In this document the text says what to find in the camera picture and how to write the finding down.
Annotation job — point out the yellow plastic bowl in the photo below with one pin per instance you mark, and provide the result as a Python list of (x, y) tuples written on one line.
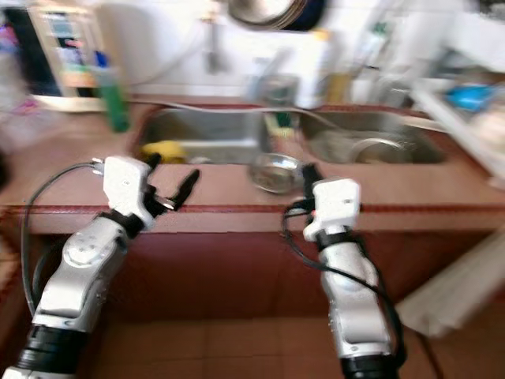
[(166, 151)]

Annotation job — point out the green dish soap bottle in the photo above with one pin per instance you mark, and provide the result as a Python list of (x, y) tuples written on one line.
[(112, 103)]

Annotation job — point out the blue plastic bowl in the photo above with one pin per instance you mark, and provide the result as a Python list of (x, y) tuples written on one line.
[(469, 97)]

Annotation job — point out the white cloth bag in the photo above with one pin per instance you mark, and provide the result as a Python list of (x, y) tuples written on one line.
[(458, 284)]

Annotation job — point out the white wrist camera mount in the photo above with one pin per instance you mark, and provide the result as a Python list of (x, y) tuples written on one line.
[(335, 205), (126, 185)]

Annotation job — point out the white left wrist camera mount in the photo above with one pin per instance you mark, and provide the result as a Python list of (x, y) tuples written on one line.
[(126, 185)]

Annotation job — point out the white dish rack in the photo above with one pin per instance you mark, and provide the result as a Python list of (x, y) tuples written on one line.
[(458, 138)]

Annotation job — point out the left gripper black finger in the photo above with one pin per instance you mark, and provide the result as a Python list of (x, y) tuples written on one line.
[(153, 161), (187, 188)]

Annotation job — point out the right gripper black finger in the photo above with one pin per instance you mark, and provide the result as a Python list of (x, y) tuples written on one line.
[(312, 180)]

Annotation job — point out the cream water ionizer machine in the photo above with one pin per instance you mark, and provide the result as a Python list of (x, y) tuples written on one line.
[(75, 55)]

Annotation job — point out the steel wall tap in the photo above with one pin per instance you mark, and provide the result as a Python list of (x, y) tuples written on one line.
[(211, 47)]

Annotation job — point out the steel sink faucet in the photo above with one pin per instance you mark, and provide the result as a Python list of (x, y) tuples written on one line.
[(377, 47)]

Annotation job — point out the steel double sink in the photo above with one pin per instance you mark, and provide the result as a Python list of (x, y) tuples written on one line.
[(205, 134)]

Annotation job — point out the small steel bowl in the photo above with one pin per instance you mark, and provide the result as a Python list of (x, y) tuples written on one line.
[(276, 175)]

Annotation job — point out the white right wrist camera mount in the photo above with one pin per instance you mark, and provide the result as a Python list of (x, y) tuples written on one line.
[(335, 205)]

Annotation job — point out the white toothbrush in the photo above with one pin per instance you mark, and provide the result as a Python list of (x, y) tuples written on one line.
[(272, 63)]

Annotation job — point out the green scrub sponge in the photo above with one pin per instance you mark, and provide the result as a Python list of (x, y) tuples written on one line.
[(278, 125)]

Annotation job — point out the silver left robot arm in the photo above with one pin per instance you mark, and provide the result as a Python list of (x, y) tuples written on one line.
[(79, 276)]

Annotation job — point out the steel strainer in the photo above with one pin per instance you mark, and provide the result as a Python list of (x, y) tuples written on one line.
[(379, 154)]

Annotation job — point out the hanging steel wok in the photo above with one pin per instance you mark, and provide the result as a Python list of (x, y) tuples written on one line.
[(272, 12)]

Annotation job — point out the clear plastic container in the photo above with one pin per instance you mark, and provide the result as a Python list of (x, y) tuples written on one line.
[(274, 91)]

